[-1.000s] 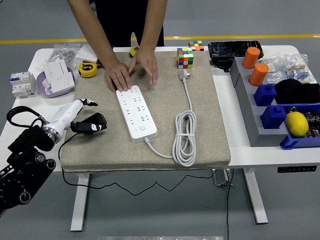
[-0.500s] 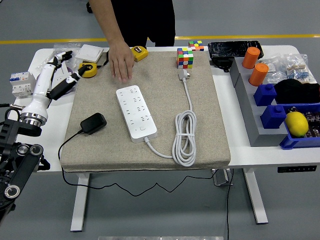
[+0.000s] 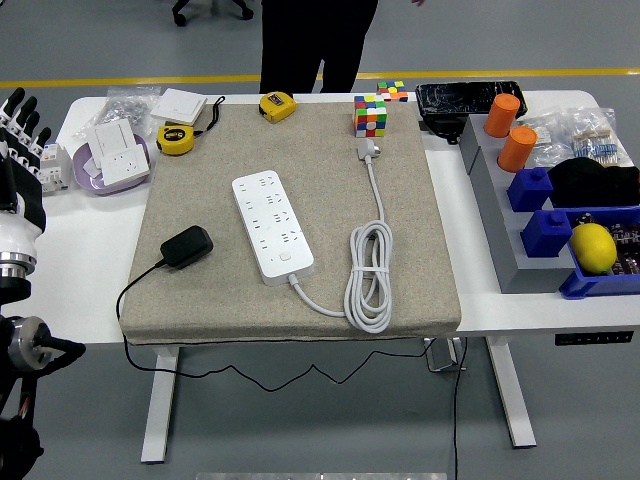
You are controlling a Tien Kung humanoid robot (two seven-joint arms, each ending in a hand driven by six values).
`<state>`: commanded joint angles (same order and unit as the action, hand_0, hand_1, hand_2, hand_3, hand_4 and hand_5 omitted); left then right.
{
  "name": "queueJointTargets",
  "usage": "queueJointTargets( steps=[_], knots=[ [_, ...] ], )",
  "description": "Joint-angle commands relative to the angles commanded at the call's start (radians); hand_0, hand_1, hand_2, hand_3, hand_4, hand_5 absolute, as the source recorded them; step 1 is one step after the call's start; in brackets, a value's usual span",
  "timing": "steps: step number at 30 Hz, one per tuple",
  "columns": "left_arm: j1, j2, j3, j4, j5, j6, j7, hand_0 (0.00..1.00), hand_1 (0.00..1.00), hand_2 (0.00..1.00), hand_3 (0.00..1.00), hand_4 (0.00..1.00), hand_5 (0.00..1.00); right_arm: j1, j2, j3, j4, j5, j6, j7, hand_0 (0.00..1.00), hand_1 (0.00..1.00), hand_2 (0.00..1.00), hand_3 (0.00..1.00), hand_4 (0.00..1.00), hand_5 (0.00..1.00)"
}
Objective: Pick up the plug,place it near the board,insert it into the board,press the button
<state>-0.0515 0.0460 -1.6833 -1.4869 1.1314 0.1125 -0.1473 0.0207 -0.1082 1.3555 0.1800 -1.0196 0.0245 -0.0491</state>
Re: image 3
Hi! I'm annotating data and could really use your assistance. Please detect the white circuit breaker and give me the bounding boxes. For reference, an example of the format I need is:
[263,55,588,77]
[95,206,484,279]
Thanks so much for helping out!
[37,142,74,195]

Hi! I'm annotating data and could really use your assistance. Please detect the round yellow tape measure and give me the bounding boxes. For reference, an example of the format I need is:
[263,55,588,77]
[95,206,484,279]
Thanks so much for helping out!
[156,95,226,157]

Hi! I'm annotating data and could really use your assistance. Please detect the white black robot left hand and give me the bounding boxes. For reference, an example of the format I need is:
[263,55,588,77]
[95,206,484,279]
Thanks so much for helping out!
[0,87,54,257]

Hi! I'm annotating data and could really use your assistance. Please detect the clear bag of screws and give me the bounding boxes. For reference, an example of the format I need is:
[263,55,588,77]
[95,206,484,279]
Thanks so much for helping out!
[72,85,164,141]

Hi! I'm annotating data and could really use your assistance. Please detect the silver box under table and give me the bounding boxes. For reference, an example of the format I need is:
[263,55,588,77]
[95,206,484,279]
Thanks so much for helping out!
[423,337,467,374]

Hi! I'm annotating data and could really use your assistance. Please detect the grey-brown fabric mat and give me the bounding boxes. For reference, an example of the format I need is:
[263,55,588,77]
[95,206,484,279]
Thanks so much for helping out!
[119,102,463,346]

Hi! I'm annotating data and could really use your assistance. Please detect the black charger block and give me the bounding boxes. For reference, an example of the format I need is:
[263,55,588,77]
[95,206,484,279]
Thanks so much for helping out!
[421,114,471,146]

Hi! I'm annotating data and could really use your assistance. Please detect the white power strip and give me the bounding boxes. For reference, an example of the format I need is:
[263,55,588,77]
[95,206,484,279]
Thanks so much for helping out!
[231,169,315,287]

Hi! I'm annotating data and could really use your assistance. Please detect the yellow lemon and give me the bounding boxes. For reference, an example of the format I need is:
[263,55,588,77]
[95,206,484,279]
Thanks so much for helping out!
[569,223,619,275]

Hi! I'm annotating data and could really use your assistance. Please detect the black hanging cable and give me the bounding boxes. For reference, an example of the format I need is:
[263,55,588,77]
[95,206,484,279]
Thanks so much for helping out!
[451,337,470,480]

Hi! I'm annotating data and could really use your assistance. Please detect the black plastic tray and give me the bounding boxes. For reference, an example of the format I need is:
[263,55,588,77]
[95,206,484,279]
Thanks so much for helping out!
[415,80,527,121]

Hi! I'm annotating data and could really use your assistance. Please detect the black cloth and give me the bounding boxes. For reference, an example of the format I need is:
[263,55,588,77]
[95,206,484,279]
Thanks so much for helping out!
[547,157,640,209]

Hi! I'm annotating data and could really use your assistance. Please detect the white switch panel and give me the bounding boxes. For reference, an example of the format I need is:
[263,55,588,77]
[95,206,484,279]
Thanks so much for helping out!
[93,118,139,169]

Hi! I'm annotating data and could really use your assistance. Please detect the clear bag of small parts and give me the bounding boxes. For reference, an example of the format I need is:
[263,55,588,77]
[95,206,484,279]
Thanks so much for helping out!
[517,112,576,169]

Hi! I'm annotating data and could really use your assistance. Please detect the large colourful puzzle cube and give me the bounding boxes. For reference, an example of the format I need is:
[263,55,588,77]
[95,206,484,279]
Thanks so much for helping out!
[353,94,389,139]

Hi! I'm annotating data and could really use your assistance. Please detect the white table leg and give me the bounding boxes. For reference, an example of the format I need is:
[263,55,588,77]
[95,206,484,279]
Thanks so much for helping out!
[139,344,181,464]
[485,335,538,449]

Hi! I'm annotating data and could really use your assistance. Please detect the black power adapter plug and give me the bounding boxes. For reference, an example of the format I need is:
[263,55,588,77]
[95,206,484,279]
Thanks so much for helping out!
[159,224,215,273]

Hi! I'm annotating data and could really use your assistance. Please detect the clear bag of resistors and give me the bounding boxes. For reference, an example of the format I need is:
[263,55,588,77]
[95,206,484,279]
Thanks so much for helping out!
[564,106,632,169]

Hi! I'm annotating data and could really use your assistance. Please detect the black office chair base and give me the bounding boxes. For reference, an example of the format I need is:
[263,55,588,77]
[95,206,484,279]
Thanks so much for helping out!
[172,0,256,27]

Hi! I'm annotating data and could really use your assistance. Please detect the dark circuit boards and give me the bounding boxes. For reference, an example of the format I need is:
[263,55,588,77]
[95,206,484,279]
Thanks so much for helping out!
[574,212,640,277]

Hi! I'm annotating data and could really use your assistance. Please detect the thin black adapter cord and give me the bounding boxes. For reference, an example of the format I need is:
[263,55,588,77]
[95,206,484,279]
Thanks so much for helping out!
[115,259,431,392]

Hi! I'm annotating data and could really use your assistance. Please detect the person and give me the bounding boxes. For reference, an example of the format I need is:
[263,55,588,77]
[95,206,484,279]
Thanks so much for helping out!
[258,0,380,95]

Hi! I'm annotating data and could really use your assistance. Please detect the white wall switch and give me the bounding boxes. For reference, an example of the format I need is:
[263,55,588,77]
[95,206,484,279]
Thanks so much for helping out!
[149,88,208,126]

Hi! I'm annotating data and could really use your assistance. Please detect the blue plastic block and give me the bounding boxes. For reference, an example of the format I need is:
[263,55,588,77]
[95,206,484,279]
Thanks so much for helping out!
[520,209,574,260]
[507,167,555,214]

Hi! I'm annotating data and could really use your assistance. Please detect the white wall socket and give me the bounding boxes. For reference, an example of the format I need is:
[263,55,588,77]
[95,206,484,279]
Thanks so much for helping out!
[99,145,152,186]

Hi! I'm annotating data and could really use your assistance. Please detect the grey stepped block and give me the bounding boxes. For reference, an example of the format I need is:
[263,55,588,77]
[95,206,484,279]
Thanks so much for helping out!
[458,113,576,295]

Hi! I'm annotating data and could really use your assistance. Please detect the yellow black tape measure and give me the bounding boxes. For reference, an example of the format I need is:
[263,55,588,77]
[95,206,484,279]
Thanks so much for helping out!
[258,91,298,123]

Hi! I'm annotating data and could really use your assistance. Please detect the purple bowl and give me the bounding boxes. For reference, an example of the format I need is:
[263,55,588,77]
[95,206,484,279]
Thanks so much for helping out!
[72,132,152,196]

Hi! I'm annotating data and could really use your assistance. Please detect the white power strip cord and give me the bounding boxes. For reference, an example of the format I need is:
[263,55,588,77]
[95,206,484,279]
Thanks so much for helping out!
[286,138,395,335]

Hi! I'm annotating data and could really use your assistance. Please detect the blue plastic bin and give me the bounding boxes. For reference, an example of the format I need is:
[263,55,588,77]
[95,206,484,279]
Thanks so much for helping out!
[549,197,640,301]

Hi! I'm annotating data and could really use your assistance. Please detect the black table control panel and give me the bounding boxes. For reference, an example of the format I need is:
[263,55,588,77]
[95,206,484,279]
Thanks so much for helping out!
[553,330,635,347]

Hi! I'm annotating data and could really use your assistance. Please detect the small colourful puzzle cube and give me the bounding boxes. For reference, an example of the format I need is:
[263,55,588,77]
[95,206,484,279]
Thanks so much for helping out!
[376,81,409,103]

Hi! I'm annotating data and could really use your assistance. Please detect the orange cylinder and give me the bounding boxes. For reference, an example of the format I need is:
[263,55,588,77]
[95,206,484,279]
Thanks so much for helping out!
[483,93,522,140]
[497,125,539,174]

